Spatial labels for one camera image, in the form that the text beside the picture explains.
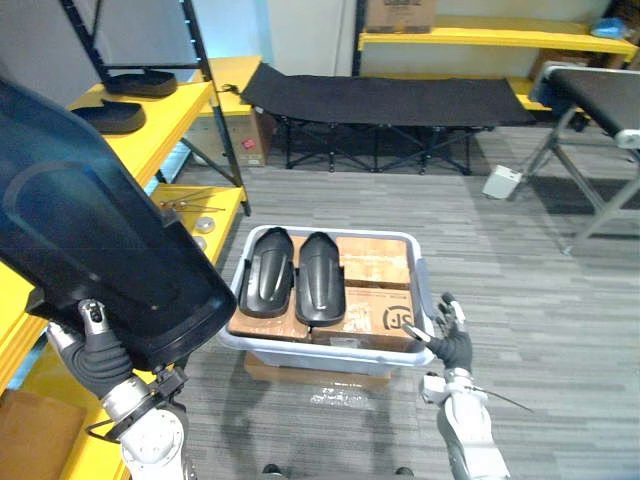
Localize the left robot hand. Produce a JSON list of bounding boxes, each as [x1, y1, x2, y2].
[[45, 298, 135, 400]]

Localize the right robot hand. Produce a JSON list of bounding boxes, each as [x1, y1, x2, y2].
[[402, 292, 474, 374]]

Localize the black plastic housing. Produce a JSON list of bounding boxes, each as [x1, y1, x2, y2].
[[103, 69, 179, 97], [70, 98, 147, 135], [0, 77, 238, 373], [238, 226, 296, 319], [294, 231, 347, 325]]

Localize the yellow shelf rack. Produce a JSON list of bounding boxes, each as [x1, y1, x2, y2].
[[0, 0, 263, 480]]

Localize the cardboard box with round logo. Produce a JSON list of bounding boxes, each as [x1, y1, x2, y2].
[[310, 286, 416, 351]]

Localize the brown cardboard box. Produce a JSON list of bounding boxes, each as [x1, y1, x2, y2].
[[0, 389, 89, 480]]

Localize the plain cardboard box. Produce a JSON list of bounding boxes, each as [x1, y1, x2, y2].
[[335, 235, 413, 291]]

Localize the grey plastic bin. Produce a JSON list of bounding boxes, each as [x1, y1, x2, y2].
[[216, 224, 437, 379]]

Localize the white power box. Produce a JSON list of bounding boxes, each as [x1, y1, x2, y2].
[[481, 164, 524, 201]]

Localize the flat cardboard box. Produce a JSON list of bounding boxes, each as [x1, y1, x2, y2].
[[227, 234, 312, 343]]

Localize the thin metal rods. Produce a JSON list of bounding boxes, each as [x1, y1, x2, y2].
[[158, 189, 227, 213]]

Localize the black folding cot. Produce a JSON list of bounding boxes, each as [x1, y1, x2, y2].
[[239, 62, 538, 176]]

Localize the cardboard box with red label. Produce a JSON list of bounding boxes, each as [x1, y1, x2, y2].
[[185, 108, 277, 168]]

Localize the conveyor belt machine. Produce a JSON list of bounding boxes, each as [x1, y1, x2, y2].
[[508, 60, 640, 256]]

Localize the cardboard box with print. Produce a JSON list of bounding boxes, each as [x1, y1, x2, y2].
[[363, 0, 437, 35]]

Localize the blue plastic bag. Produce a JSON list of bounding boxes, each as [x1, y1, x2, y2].
[[590, 16, 632, 38]]

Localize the yellow wall shelf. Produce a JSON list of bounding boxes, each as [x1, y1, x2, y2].
[[352, 14, 640, 112]]

